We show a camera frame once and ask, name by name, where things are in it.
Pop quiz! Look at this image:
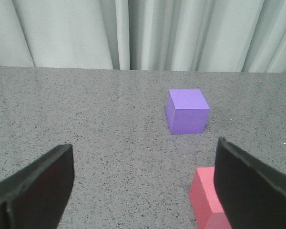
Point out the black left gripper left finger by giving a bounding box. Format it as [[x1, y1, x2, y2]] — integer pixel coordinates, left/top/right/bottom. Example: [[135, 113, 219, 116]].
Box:
[[0, 144, 74, 229]]

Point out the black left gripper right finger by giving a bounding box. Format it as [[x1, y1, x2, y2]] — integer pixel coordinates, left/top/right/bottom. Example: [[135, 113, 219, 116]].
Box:
[[214, 137, 286, 229]]

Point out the red foam cube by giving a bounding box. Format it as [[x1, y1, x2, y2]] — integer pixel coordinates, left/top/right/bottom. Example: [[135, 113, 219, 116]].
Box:
[[189, 167, 231, 229]]

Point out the purple foam cube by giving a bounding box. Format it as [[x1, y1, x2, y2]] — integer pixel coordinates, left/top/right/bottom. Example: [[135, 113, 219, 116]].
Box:
[[165, 89, 210, 134]]

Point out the grey-green curtain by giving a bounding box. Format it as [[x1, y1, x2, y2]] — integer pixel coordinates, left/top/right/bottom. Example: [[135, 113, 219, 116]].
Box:
[[0, 0, 286, 73]]

